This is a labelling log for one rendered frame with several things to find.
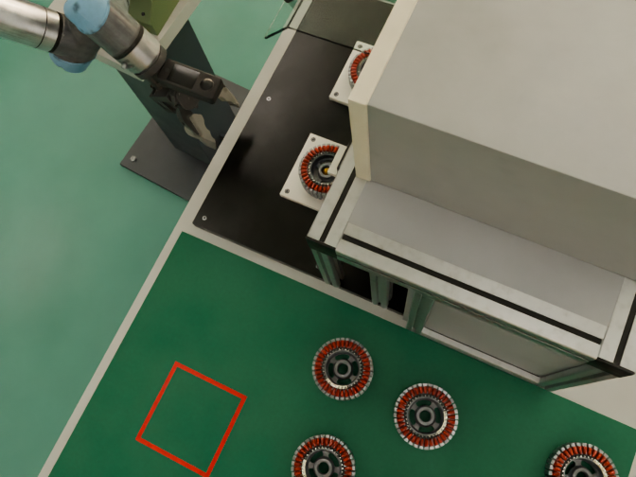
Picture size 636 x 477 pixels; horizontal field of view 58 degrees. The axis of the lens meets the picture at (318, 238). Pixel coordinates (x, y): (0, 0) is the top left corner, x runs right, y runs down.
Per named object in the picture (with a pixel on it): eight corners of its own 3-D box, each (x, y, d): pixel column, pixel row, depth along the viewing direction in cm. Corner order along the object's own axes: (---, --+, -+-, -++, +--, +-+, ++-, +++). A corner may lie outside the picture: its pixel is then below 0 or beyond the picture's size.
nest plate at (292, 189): (280, 196, 119) (279, 194, 118) (310, 135, 123) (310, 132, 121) (346, 222, 116) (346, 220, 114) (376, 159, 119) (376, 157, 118)
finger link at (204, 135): (203, 146, 120) (182, 106, 115) (220, 148, 116) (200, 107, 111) (191, 154, 119) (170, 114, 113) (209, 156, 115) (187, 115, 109)
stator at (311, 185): (291, 189, 118) (288, 182, 114) (314, 143, 120) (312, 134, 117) (341, 209, 115) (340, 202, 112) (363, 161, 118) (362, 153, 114)
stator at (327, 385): (326, 331, 111) (325, 328, 108) (381, 352, 109) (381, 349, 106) (305, 387, 109) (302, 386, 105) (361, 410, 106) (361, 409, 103)
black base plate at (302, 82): (195, 226, 121) (191, 222, 119) (323, -10, 136) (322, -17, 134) (404, 316, 111) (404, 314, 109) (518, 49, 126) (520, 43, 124)
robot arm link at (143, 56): (150, 24, 100) (127, 61, 98) (169, 42, 103) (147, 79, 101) (128, 26, 105) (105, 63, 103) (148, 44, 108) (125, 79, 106)
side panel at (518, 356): (405, 328, 110) (414, 291, 80) (411, 314, 111) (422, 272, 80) (550, 392, 104) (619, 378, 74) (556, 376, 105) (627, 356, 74)
